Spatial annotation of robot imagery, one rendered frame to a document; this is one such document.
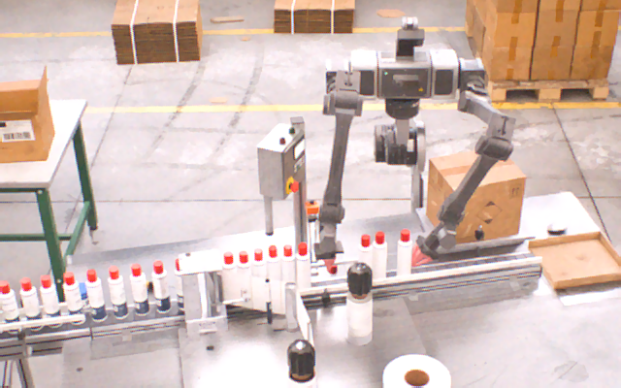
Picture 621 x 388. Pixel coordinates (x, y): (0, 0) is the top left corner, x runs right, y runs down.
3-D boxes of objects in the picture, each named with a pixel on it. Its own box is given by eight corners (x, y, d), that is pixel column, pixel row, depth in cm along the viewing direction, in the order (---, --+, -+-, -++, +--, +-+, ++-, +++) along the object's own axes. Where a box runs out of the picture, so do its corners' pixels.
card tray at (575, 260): (554, 289, 342) (555, 280, 339) (527, 247, 363) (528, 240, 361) (630, 278, 346) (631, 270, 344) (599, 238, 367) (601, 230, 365)
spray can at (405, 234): (399, 282, 339) (401, 237, 328) (394, 274, 343) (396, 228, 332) (412, 280, 340) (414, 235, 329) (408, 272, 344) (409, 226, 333)
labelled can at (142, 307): (135, 317, 325) (128, 272, 314) (135, 307, 329) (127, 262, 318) (150, 315, 326) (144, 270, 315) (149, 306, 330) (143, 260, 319)
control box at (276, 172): (259, 194, 316) (256, 145, 305) (280, 170, 329) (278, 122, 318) (285, 201, 312) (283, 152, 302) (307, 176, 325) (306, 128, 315)
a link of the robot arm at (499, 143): (524, 118, 297) (495, 111, 296) (510, 158, 300) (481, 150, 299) (487, 95, 340) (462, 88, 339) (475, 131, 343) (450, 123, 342)
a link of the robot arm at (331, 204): (363, 93, 302) (330, 89, 301) (364, 97, 296) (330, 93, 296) (344, 216, 315) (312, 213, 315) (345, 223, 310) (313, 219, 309)
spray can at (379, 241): (374, 284, 338) (375, 239, 327) (370, 275, 342) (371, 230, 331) (387, 282, 339) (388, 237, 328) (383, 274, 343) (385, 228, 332)
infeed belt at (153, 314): (91, 336, 324) (89, 327, 322) (91, 320, 331) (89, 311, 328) (539, 274, 348) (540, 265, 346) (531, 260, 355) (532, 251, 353)
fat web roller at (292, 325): (286, 333, 317) (284, 290, 307) (283, 324, 321) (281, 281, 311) (299, 331, 318) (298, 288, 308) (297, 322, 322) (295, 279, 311)
